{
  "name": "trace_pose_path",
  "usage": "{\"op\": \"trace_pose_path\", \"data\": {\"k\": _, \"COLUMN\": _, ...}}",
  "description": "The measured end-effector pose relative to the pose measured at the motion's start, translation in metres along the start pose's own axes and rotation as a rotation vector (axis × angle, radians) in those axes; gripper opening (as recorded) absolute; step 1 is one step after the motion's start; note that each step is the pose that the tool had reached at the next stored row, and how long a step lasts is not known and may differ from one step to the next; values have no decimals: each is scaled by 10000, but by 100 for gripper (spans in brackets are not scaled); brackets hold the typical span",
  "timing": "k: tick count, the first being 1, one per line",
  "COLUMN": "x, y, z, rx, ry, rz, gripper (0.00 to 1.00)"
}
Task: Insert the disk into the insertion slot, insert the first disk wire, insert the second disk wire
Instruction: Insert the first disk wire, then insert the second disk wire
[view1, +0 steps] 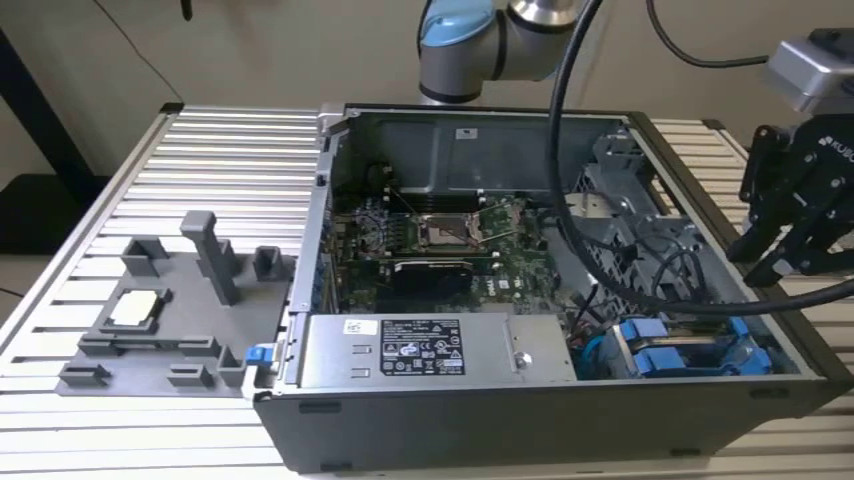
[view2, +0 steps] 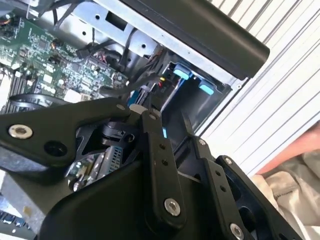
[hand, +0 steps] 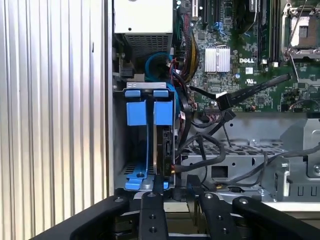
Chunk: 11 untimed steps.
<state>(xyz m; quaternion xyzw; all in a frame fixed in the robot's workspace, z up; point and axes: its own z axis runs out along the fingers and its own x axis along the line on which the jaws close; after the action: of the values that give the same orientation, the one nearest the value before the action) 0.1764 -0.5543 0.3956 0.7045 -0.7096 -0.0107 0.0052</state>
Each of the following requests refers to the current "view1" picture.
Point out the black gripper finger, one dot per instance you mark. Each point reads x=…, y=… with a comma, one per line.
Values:
x=811, y=250
x=764, y=200

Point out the hard disk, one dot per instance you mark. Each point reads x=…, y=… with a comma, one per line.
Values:
x=695, y=336

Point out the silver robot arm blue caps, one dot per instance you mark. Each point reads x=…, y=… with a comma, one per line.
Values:
x=461, y=65

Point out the grey metal disk bay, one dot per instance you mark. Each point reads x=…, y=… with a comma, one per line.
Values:
x=621, y=250

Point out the blue disk carrier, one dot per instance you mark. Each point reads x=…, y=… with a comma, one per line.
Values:
x=657, y=362

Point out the green motherboard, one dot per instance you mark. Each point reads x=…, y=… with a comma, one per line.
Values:
x=521, y=260

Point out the CPU socket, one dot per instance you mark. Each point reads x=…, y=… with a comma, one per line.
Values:
x=444, y=232

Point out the black graphics card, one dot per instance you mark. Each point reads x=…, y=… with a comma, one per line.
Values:
x=428, y=285

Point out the black open PC case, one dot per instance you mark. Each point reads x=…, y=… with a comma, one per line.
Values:
x=468, y=425

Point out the silver power supply unit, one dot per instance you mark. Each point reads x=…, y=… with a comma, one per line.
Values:
x=334, y=360

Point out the blue case latch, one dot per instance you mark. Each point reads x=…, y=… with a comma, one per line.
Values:
x=258, y=356

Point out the grey parts rack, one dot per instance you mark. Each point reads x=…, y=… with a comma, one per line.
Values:
x=174, y=310

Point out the small black hanging object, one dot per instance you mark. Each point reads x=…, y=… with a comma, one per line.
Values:
x=188, y=10

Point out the silver CPU plate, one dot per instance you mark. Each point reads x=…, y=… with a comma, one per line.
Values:
x=137, y=306

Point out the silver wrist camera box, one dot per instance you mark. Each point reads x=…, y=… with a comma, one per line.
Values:
x=801, y=70

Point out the silver metal bracket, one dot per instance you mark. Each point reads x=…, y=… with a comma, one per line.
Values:
x=595, y=212

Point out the black desk frame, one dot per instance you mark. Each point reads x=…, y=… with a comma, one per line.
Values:
x=41, y=150

